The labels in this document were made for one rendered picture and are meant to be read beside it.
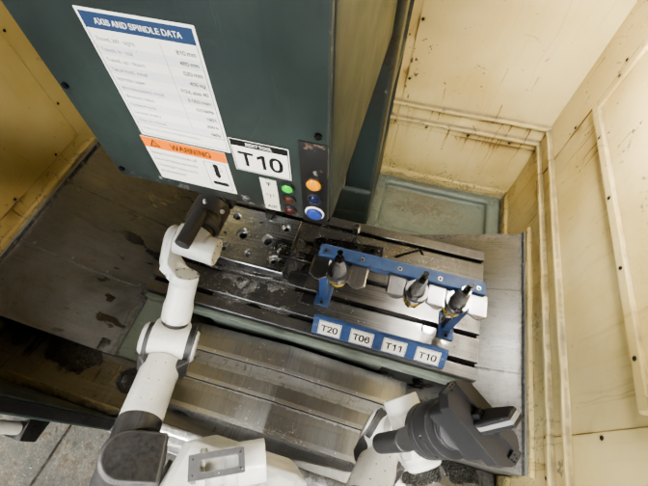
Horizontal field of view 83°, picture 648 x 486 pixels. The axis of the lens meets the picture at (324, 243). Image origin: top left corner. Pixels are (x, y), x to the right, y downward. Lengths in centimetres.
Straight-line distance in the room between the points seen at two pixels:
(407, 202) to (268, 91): 157
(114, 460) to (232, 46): 71
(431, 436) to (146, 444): 53
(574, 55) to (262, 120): 131
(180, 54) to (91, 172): 157
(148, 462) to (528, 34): 163
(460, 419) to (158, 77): 62
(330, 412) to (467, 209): 125
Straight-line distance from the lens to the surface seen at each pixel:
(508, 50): 162
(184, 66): 55
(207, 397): 149
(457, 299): 101
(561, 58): 166
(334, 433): 142
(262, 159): 60
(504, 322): 154
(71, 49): 66
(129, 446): 85
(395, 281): 103
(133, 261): 185
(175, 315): 96
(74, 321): 181
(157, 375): 94
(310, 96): 49
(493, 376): 147
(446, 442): 63
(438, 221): 198
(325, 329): 126
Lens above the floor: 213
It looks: 59 degrees down
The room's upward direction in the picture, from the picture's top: 1 degrees clockwise
